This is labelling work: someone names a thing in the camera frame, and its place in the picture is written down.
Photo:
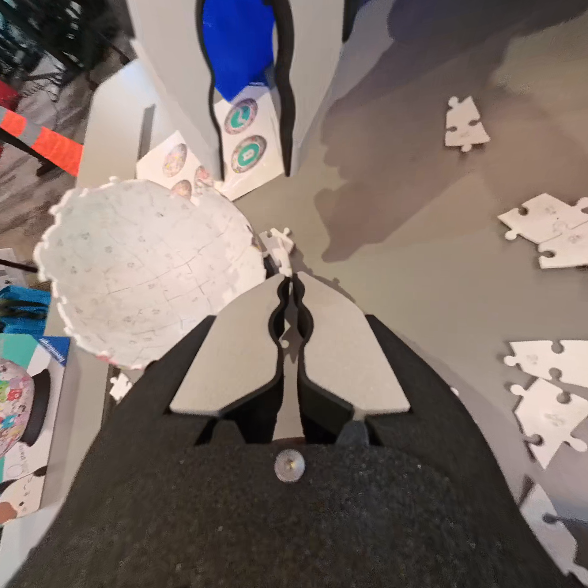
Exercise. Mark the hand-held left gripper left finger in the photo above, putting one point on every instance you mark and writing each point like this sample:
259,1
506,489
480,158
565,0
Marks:
234,367

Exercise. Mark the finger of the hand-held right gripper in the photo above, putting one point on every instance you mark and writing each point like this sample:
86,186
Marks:
170,55
317,55

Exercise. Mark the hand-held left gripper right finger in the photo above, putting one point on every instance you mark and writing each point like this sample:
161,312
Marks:
353,367

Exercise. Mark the colourful 3D puzzle ball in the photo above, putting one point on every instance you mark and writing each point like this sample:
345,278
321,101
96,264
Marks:
138,275

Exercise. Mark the joined white puzzle pieces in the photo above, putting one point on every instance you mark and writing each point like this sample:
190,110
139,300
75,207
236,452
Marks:
546,220
537,503
551,413

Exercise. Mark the colourful puzzle box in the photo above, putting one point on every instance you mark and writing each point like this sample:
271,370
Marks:
18,399

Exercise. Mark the blue storage bin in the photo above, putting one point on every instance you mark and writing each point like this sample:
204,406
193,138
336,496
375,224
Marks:
239,46

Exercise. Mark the printed instruction sheet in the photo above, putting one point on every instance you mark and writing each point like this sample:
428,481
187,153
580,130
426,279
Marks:
154,158

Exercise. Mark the orange traffic cone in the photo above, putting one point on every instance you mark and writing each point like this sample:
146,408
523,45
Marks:
55,144

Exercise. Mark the red storage bin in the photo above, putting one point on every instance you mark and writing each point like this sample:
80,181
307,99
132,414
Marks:
8,94

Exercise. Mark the blue bag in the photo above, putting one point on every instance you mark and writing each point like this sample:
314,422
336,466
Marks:
23,303

